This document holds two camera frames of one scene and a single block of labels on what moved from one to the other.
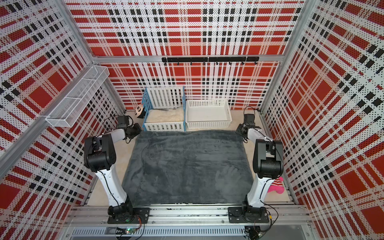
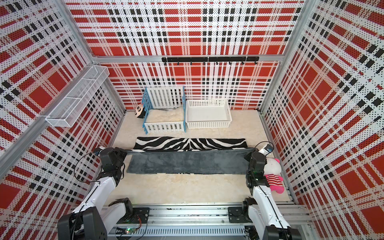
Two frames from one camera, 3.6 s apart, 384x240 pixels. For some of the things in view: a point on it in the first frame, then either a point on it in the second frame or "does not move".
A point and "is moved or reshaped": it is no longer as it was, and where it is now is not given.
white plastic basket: x=207 y=113 does not move
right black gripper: x=239 y=128 → x=248 y=156
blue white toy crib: x=164 y=109 does not move
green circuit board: x=130 y=231 does not move
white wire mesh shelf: x=69 y=109 does not move
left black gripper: x=139 y=129 → x=119 y=151
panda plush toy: x=139 y=112 does not move
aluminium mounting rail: x=92 y=221 does not move
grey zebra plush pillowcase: x=187 y=167 is moved or reshaped
